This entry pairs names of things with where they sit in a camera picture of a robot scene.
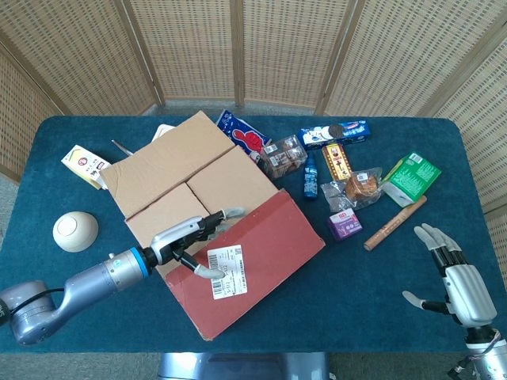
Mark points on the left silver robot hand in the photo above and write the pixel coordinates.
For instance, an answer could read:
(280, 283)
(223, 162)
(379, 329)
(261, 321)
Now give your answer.
(174, 237)

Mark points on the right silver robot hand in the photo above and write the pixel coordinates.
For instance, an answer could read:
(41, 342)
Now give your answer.
(469, 295)

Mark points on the large brown cardboard box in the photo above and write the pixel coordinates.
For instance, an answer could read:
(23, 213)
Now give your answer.
(273, 253)

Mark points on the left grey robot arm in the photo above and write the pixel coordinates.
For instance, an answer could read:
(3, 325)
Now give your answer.
(91, 281)

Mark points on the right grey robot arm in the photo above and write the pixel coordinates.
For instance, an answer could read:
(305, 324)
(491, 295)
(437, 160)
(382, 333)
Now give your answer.
(491, 358)

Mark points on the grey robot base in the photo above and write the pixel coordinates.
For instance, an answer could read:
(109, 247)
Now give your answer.
(245, 366)

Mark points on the white yellow carton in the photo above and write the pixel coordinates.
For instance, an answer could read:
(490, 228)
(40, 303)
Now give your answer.
(85, 164)

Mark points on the clear pack brown chocolates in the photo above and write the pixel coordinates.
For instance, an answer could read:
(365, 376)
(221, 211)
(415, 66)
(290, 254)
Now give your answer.
(283, 156)

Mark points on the small purple box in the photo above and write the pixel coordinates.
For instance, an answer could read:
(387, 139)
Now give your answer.
(344, 225)

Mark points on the yellow red snack bar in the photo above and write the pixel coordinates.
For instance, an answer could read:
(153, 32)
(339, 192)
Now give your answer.
(336, 162)

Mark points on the blue Oreo cookie pack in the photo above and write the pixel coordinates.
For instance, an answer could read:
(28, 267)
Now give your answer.
(334, 134)

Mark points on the beige round bowl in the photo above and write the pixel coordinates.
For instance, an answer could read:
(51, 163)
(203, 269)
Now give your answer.
(75, 231)

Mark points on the wooden rolling pin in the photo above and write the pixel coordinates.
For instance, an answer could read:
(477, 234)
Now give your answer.
(396, 222)

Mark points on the beige lidded lunch container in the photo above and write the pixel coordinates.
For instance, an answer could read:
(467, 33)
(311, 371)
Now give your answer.
(163, 131)

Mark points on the blue tablecloth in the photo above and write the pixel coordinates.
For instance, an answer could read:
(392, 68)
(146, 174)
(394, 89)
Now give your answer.
(356, 293)

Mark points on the blue red snack bag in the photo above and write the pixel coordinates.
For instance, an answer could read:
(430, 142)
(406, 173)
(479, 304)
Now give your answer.
(247, 138)

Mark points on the green white carton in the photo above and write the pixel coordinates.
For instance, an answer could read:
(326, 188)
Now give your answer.
(414, 176)

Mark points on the small blue bottle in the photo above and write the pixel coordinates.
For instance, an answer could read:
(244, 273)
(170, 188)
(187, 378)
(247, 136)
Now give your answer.
(310, 180)

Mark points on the clear bagged brown cake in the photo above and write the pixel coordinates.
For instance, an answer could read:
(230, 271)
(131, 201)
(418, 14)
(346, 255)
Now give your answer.
(358, 188)

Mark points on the bamboo folding screen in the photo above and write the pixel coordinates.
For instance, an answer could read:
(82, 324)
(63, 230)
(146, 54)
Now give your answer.
(277, 47)

